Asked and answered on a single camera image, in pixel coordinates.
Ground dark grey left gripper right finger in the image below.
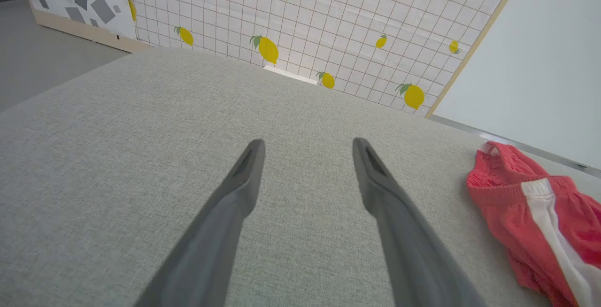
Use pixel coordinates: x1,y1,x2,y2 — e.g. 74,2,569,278
352,137,489,307

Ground red shorts with white stripe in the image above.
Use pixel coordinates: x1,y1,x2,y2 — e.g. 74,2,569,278
466,141,601,307

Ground lemon print partition panel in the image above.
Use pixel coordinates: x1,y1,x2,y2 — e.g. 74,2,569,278
123,0,529,119

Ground silver metal floor strip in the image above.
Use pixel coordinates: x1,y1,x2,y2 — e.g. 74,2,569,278
428,115,601,179

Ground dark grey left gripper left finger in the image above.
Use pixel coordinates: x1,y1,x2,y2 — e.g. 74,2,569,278
134,139,266,307

